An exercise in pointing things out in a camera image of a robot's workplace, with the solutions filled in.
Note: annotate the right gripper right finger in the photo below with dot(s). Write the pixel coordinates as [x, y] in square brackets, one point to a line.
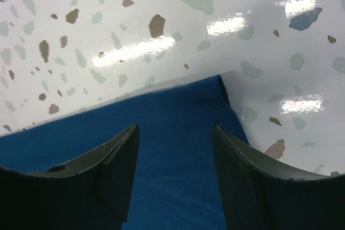
[260, 192]

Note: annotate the dark blue t shirt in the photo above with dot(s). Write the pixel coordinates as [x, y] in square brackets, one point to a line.
[175, 183]

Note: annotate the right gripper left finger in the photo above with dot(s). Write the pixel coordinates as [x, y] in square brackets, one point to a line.
[91, 191]

